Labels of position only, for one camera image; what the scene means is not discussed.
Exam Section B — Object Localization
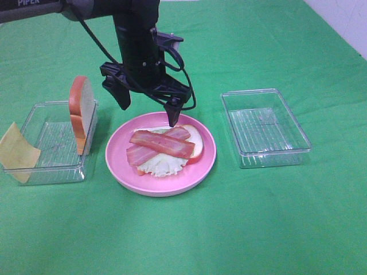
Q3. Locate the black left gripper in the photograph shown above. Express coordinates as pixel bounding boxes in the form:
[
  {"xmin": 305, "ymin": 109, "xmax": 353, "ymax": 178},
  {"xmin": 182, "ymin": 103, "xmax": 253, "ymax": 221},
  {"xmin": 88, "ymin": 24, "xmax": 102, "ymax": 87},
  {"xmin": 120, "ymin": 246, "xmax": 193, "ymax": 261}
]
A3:
[{"xmin": 100, "ymin": 27, "xmax": 191, "ymax": 127}]

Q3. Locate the bacon strip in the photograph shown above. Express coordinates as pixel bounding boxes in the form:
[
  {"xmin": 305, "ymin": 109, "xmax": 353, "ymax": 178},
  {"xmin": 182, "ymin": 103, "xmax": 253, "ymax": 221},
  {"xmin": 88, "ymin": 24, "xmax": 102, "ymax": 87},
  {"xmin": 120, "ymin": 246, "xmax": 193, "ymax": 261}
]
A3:
[
  {"xmin": 130, "ymin": 130, "xmax": 195, "ymax": 159},
  {"xmin": 126, "ymin": 126, "xmax": 191, "ymax": 167}
]

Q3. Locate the toast bread slice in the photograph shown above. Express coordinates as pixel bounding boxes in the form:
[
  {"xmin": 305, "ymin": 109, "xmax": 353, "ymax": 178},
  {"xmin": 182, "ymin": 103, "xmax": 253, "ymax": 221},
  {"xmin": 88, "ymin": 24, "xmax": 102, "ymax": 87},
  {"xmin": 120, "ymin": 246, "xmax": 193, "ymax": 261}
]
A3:
[
  {"xmin": 130, "ymin": 124, "xmax": 204, "ymax": 175},
  {"xmin": 68, "ymin": 76, "xmax": 97, "ymax": 156}
]

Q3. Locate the green lettuce leaf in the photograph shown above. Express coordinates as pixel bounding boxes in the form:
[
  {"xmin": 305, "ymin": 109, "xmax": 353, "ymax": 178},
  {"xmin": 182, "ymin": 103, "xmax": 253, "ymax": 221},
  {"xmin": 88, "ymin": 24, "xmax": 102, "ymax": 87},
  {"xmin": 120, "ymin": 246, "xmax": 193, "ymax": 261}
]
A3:
[{"xmin": 135, "ymin": 128, "xmax": 190, "ymax": 178}]

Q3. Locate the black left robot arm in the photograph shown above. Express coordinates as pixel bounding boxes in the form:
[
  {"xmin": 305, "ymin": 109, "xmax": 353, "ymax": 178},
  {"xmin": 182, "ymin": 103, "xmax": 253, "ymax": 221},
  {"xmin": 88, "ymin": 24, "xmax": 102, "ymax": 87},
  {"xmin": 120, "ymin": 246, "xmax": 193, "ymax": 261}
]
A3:
[{"xmin": 1, "ymin": 1, "xmax": 196, "ymax": 127}]

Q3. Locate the pink round plate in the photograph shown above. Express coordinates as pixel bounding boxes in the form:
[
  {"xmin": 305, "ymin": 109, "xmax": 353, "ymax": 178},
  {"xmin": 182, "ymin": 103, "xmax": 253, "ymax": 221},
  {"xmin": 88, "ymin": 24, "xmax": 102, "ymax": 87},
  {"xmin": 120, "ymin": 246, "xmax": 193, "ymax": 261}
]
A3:
[{"xmin": 105, "ymin": 112, "xmax": 217, "ymax": 197}]

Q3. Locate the clear left plastic container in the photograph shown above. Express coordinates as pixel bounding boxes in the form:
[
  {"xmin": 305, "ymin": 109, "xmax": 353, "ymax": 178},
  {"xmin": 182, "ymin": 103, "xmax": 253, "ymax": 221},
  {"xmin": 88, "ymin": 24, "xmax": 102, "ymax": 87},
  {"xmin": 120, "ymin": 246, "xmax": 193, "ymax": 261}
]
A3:
[{"xmin": 2, "ymin": 99, "xmax": 100, "ymax": 186}]

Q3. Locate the clear plastic container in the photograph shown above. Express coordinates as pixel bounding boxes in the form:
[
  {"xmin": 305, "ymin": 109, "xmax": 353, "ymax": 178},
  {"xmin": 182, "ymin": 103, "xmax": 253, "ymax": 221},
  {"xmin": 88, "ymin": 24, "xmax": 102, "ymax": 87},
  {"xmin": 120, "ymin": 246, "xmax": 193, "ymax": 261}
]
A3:
[
  {"xmin": 221, "ymin": 88, "xmax": 312, "ymax": 169},
  {"xmin": 2, "ymin": 99, "xmax": 100, "ymax": 186}
]

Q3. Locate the clear right plastic container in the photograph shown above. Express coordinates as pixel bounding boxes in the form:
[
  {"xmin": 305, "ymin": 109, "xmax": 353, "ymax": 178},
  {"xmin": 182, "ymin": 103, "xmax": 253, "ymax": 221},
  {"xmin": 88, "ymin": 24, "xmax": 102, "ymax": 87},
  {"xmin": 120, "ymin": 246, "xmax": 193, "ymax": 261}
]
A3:
[{"xmin": 221, "ymin": 88, "xmax": 312, "ymax": 169}]

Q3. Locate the yellow cheese slice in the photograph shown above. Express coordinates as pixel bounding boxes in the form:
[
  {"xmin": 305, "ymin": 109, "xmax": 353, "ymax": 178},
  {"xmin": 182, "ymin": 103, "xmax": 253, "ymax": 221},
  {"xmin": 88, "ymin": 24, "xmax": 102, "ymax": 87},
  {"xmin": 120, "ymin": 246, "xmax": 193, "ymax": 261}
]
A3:
[{"xmin": 1, "ymin": 122, "xmax": 41, "ymax": 170}]

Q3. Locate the green tablecloth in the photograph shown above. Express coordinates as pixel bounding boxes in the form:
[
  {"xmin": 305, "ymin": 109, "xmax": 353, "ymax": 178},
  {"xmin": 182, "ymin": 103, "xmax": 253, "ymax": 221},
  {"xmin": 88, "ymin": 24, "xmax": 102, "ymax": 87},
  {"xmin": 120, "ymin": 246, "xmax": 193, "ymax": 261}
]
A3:
[{"xmin": 1, "ymin": 1, "xmax": 366, "ymax": 274}]

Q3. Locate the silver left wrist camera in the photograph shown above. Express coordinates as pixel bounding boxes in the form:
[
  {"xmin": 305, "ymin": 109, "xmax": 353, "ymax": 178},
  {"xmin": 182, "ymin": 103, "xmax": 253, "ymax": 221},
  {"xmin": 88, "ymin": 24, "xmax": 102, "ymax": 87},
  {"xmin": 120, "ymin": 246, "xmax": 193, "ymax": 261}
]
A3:
[{"xmin": 155, "ymin": 32, "xmax": 184, "ymax": 52}]

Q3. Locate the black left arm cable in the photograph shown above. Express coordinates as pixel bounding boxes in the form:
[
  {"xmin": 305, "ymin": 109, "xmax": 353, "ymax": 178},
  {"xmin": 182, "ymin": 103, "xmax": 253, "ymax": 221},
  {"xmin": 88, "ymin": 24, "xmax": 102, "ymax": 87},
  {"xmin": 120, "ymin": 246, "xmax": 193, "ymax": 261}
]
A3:
[{"xmin": 67, "ymin": 0, "xmax": 197, "ymax": 111}]

